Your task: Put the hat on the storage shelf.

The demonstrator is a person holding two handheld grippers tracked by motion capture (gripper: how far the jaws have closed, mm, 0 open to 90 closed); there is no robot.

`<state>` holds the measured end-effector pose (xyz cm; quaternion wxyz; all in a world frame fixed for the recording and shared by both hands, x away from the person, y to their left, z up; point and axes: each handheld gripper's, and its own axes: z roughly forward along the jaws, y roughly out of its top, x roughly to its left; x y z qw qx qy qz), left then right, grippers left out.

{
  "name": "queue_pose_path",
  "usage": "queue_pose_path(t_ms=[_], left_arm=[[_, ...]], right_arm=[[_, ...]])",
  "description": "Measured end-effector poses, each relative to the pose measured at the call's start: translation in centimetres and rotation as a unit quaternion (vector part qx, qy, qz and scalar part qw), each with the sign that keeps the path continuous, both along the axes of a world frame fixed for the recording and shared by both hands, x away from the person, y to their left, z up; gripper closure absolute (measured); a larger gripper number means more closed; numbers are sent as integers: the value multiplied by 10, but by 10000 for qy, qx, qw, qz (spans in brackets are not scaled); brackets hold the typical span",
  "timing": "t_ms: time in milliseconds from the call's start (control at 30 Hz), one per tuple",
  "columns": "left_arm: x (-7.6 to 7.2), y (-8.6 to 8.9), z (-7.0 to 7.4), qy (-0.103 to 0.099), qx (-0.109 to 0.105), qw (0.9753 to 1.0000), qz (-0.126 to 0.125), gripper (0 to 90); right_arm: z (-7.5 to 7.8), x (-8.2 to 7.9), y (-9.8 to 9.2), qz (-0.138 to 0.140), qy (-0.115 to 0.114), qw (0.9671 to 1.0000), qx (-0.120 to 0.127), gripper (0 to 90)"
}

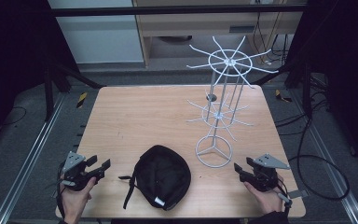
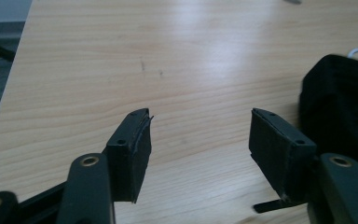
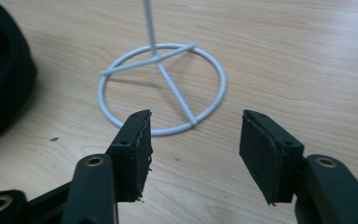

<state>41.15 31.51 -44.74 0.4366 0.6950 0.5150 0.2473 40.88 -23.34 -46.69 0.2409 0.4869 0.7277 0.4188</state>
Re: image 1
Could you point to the black horizontal bar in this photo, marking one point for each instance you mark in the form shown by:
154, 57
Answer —
167, 11

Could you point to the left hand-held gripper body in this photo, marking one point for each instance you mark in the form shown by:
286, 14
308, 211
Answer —
74, 174

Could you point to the black curtain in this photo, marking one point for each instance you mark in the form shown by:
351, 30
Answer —
345, 46
9, 46

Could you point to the person's right hand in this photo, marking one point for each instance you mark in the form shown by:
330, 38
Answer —
268, 200

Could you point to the black cap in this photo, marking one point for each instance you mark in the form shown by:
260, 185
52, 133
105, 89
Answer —
164, 174

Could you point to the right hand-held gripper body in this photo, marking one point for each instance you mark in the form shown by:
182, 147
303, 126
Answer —
265, 175

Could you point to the person's left hand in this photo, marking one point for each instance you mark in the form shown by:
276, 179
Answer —
74, 202

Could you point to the black metal stand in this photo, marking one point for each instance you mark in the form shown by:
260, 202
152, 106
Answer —
48, 93
306, 90

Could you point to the wooden desk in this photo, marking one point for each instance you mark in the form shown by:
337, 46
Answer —
199, 23

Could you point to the white cabinet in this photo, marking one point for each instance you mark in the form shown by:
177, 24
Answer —
96, 37

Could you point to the metal floor rail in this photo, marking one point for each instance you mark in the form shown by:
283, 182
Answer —
34, 149
329, 161

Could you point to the person's right black sleeve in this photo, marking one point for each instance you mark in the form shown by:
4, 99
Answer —
270, 218

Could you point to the yellow black striped tape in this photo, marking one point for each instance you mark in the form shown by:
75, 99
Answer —
282, 96
81, 99

